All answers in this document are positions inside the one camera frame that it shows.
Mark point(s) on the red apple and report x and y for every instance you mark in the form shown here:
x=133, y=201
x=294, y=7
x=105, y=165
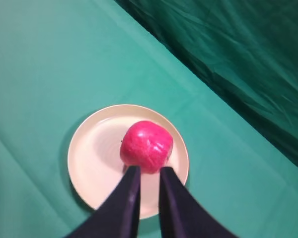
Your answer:
x=147, y=145

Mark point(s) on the green tablecloth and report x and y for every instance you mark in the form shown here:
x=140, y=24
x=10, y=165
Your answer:
x=61, y=60

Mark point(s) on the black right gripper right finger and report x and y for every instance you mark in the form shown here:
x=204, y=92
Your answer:
x=180, y=215

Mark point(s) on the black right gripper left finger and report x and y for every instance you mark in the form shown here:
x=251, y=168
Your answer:
x=119, y=214

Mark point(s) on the green backdrop cloth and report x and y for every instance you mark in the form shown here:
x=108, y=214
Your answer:
x=246, y=51

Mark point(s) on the yellow plate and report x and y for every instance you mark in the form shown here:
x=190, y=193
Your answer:
x=94, y=163

